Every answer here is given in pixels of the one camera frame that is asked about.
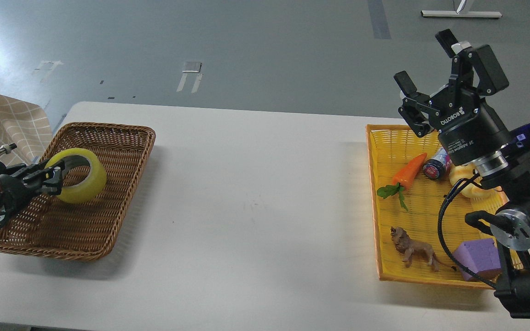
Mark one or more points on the small drink can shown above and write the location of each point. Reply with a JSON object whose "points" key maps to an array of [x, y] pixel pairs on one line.
{"points": [[437, 167]]}

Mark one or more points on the white stand base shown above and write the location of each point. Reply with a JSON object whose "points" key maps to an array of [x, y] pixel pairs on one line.
{"points": [[462, 10]]}

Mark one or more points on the purple foam block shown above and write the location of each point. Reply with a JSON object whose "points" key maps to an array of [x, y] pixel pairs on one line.
{"points": [[480, 256]]}

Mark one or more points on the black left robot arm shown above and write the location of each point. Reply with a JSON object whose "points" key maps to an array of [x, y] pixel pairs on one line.
{"points": [[9, 170]]}

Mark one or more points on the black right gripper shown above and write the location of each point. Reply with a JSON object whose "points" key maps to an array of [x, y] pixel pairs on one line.
{"points": [[468, 128]]}

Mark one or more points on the yellow tape roll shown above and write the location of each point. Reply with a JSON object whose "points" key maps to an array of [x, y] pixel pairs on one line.
{"points": [[88, 187]]}

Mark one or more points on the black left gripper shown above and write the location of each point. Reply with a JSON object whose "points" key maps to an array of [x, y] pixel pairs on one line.
{"points": [[40, 179]]}

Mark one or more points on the brown wicker basket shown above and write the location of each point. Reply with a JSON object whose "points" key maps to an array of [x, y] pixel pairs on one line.
{"points": [[51, 228]]}

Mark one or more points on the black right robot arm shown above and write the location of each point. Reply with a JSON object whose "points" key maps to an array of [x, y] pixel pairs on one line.
{"points": [[509, 170]]}

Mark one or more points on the beige checkered cloth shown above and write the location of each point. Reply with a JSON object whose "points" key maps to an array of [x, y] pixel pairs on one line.
{"points": [[25, 125]]}

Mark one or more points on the brown toy lion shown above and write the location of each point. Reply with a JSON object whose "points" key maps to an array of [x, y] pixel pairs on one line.
{"points": [[406, 246]]}

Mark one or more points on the orange toy carrot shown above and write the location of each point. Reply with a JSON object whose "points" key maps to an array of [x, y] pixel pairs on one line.
{"points": [[403, 180]]}

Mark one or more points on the yellow plastic basket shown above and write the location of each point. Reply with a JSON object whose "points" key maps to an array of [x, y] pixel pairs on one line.
{"points": [[390, 148]]}

